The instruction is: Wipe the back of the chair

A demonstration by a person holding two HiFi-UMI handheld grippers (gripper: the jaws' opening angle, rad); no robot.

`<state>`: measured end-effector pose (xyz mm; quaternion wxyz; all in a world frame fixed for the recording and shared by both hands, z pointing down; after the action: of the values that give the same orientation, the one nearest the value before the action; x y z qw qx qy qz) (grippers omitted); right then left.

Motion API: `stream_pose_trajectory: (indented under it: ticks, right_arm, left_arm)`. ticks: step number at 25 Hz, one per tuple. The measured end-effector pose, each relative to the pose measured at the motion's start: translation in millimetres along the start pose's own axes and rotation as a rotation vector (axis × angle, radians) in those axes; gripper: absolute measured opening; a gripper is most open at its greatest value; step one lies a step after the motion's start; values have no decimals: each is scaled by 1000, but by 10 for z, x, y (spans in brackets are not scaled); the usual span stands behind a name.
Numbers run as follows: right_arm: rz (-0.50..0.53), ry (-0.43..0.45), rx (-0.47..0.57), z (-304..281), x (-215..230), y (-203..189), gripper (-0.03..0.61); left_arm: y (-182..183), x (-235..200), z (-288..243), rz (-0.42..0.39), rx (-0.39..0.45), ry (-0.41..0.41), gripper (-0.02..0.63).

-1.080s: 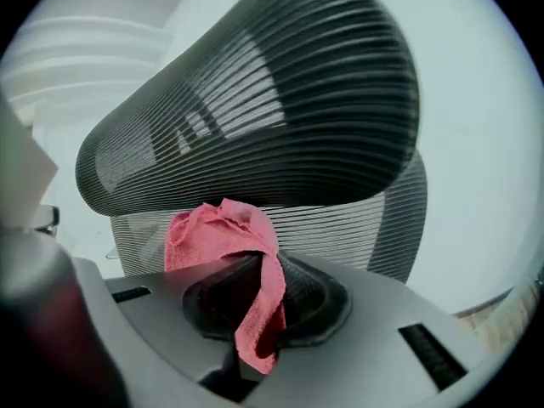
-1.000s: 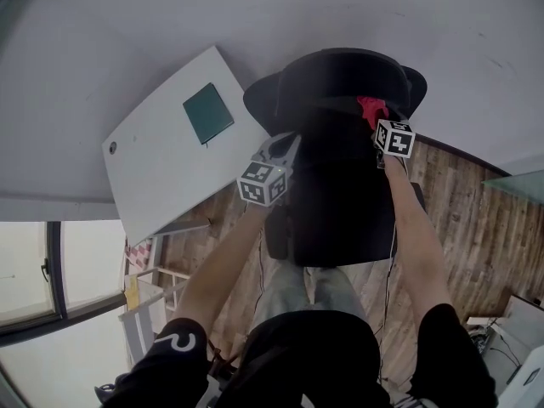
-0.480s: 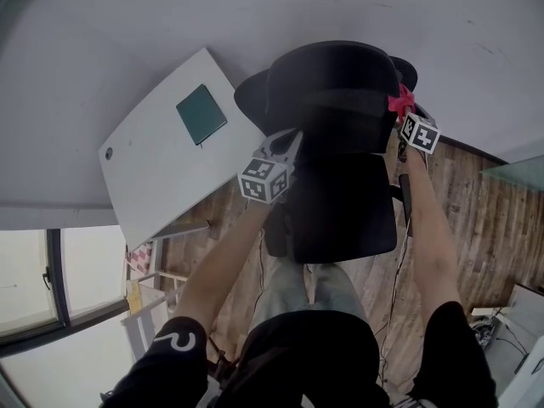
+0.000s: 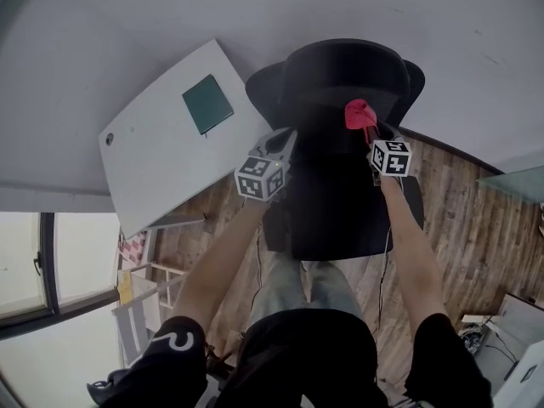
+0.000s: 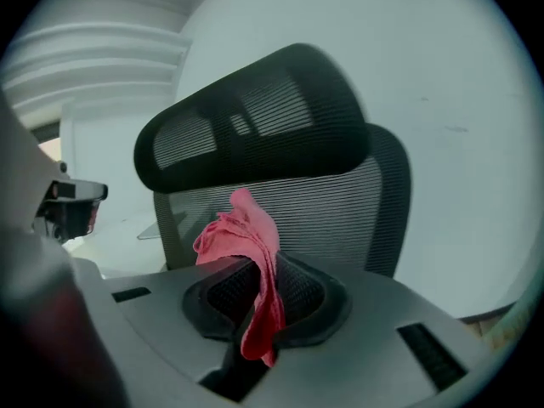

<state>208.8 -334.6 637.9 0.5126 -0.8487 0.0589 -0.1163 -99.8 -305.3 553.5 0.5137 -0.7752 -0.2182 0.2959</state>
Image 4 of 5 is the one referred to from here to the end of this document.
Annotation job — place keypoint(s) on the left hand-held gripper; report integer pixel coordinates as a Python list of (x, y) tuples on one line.
[(255, 177)]

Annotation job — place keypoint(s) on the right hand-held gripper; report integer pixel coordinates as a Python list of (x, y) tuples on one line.
[(391, 160)]

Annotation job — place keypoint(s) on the red cloth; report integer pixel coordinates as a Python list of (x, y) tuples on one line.
[(359, 115)]

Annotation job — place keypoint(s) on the black office chair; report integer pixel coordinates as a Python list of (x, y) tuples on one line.
[(336, 202)]

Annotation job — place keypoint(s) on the person's right forearm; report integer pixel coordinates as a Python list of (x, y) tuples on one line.
[(414, 253)]

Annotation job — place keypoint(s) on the person's left forearm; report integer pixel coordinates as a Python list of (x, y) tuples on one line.
[(221, 266)]

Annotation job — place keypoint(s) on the pink checkered cloth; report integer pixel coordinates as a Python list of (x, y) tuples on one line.
[(132, 249)]

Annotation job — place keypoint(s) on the dark green notebook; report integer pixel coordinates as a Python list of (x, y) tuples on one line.
[(207, 102)]

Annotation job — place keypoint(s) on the white desk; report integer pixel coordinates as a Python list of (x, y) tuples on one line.
[(157, 164)]

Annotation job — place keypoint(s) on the frosted glass door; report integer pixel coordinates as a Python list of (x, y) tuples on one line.
[(514, 183)]

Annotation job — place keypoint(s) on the person's light blue jeans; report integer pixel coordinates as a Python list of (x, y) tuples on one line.
[(327, 287)]

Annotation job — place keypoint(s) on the yellow item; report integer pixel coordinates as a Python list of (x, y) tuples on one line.
[(124, 287)]

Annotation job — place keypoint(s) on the white metal rack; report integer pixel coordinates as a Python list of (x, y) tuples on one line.
[(136, 313)]

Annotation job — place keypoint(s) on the black stand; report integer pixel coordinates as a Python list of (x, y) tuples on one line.
[(219, 361)]

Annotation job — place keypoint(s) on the person's black shirt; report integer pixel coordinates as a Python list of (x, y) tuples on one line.
[(306, 359)]

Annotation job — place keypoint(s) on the white side table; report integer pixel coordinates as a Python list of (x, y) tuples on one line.
[(518, 334)]

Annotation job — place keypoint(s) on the dark framed window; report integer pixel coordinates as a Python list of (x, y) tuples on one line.
[(25, 262)]

